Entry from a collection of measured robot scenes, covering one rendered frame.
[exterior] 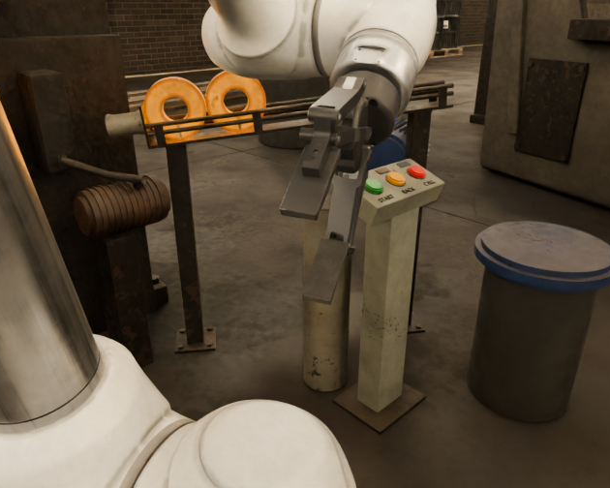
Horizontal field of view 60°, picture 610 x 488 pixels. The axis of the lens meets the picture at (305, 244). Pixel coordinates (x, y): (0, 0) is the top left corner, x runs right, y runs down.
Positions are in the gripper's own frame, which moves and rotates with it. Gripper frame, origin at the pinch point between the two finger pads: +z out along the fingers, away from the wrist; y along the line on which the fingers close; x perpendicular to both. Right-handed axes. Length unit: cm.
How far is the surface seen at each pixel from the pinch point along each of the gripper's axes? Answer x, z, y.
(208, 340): -54, -27, -107
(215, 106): -51, -67, -49
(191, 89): -57, -67, -44
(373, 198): -5, -43, -45
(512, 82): 28, -233, -164
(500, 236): 22, -58, -72
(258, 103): -42, -72, -50
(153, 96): -65, -62, -44
